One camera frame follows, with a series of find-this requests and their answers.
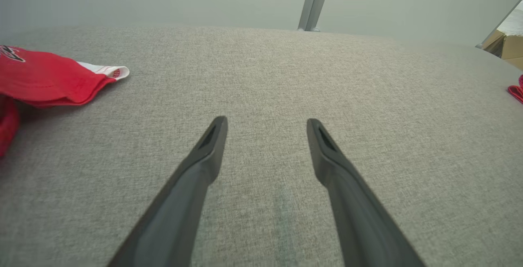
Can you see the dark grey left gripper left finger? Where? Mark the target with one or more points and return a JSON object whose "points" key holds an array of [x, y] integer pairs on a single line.
{"points": [[175, 218]]}

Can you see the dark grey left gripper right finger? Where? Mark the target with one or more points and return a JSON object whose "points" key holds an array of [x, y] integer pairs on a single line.
{"points": [[359, 226]]}

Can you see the red Bulls basketball shorts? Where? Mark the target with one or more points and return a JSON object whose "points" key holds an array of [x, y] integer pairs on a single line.
{"points": [[45, 79]]}

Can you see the red Bulls basketball jersey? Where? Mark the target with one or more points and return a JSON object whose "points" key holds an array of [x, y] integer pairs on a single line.
{"points": [[517, 91]]}

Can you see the grey fabric sofa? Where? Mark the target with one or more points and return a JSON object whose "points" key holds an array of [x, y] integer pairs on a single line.
{"points": [[265, 83]]}

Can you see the brown cardboard box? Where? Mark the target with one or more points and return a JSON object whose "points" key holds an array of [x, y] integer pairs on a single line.
{"points": [[512, 46]]}

